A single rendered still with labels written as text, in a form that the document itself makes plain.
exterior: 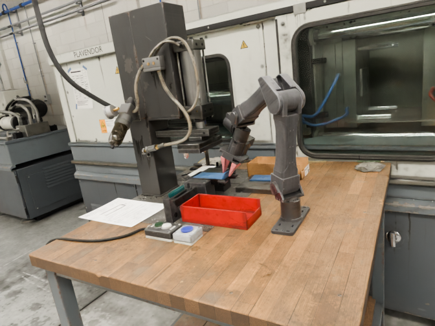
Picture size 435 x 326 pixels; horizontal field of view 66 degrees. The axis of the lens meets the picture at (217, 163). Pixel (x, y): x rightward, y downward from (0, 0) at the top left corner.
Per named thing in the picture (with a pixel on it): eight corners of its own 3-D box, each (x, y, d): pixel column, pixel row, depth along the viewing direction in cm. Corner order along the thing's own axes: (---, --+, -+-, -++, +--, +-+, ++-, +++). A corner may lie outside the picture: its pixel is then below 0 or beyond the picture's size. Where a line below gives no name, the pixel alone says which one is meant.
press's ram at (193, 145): (203, 161, 124) (191, 79, 116) (149, 160, 137) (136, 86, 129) (225, 149, 139) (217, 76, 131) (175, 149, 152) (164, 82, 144)
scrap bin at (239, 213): (247, 230, 104) (245, 212, 103) (182, 221, 117) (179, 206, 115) (261, 214, 114) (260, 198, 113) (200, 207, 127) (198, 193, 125)
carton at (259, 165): (301, 182, 143) (300, 164, 141) (248, 179, 155) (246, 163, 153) (309, 173, 153) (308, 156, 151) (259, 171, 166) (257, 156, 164)
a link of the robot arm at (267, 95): (227, 111, 120) (267, 68, 93) (248, 107, 124) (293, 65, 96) (237, 143, 119) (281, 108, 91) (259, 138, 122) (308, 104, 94)
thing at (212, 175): (226, 180, 128) (224, 173, 127) (192, 178, 136) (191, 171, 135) (234, 174, 134) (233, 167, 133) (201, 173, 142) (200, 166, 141)
